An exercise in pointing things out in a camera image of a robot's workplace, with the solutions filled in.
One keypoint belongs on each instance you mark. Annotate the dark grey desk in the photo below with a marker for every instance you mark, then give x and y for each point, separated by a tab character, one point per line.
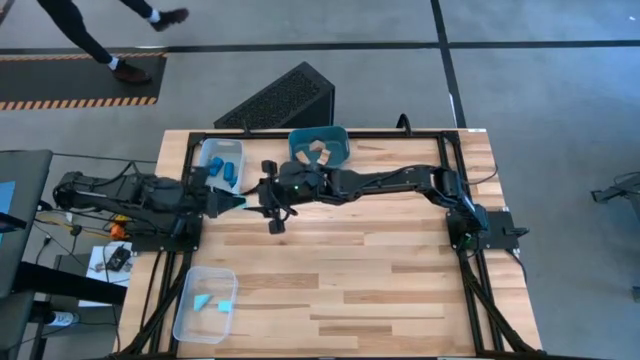
27	210

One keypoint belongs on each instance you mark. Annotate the black perforated computer case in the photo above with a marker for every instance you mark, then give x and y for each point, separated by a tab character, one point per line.
285	100

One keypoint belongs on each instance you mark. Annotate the small black device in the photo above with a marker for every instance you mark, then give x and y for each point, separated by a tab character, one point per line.
118	258

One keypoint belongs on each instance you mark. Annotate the teal plastic bin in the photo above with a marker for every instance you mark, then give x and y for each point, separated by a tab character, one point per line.
340	145

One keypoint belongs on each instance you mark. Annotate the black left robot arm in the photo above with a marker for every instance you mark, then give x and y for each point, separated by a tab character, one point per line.
125	197

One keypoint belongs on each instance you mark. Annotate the white paper sheet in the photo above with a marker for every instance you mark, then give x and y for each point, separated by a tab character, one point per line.
97	267

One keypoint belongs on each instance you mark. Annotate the wooden arch block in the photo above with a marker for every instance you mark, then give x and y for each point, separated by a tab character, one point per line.
324	156

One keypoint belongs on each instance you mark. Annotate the grey translucent plastic bin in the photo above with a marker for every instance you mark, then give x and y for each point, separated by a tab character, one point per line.
225	150

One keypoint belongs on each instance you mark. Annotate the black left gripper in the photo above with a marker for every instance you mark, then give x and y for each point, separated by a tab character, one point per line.
205	202

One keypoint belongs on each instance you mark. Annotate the grey floor stand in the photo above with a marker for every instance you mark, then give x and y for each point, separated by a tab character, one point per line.
622	192

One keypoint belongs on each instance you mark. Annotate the black metal table frame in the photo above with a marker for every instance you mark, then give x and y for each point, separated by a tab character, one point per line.
250	135

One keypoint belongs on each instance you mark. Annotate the black desk leg bar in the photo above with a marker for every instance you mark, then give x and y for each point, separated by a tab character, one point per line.
70	282

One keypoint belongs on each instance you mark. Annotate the clear plastic bin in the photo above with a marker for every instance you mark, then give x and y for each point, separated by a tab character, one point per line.
210	280

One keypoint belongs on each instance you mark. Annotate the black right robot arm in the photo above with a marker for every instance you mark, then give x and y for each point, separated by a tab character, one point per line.
390	180

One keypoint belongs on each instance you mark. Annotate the blue item on desk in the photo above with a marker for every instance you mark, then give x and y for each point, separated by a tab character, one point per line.
6	197

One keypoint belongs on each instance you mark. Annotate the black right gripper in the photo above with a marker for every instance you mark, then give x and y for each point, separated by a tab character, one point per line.
295	185

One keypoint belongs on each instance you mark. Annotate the person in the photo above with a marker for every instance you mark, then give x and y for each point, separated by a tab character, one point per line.
75	25

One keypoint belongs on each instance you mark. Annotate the light cyan cube block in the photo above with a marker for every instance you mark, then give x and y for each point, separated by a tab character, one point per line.
225	306

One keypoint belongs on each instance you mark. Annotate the black hazard-striped floor mat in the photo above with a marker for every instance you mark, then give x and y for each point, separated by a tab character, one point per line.
50	85

